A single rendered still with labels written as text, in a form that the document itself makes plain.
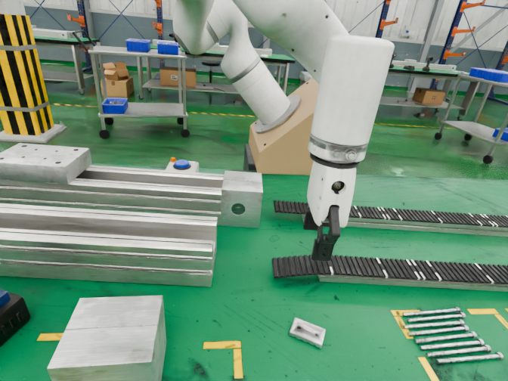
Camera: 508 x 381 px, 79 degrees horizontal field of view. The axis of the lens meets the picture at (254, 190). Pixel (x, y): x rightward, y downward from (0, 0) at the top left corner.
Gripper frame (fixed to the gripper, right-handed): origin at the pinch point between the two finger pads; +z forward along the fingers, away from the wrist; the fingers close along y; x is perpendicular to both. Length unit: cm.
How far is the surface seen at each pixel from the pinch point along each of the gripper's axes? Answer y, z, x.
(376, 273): -1.3, 6.1, -12.0
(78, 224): 3.2, 2.6, 42.8
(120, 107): 278, 53, 143
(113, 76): 471, 55, 225
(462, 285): -0.8, 8.3, -29.4
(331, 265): 0.0, 6.0, -3.9
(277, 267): 0.1, 7.4, 6.0
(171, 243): -3.0, 0.8, 24.5
